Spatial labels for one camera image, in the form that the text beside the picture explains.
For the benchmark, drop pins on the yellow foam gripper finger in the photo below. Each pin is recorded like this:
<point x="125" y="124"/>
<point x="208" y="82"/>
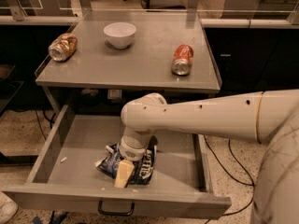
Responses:
<point x="124" y="172"/>

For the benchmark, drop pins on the blue chip bag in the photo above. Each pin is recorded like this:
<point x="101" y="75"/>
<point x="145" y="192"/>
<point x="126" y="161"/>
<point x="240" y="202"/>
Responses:
<point x="142" y="173"/>

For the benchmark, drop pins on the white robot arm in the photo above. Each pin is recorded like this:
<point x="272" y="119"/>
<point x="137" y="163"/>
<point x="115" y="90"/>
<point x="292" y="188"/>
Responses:
<point x="265" y="117"/>

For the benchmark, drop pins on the grey open drawer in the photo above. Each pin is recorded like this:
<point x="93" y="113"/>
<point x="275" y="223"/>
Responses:
<point x="179" y="187"/>

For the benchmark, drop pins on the grey metal counter table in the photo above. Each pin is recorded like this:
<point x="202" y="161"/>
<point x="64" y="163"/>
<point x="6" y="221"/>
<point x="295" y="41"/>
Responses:
<point x="145" y="65"/>

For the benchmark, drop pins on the crushed orange soda can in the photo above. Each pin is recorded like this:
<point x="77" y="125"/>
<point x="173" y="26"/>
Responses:
<point x="182" y="60"/>

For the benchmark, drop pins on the white ceramic bowl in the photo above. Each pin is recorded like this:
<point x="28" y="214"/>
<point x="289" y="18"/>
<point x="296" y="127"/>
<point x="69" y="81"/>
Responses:
<point x="120" y="34"/>

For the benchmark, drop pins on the crushed gold soda can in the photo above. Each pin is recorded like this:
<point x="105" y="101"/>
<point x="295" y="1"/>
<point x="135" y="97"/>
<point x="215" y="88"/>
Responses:
<point x="63" y="47"/>

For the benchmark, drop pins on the black drawer handle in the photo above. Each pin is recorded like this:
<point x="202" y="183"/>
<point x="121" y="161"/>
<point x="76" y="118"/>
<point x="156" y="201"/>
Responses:
<point x="114" y="208"/>

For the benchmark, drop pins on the white wall outlet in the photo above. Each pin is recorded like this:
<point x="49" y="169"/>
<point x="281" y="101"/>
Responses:
<point x="114" y="94"/>

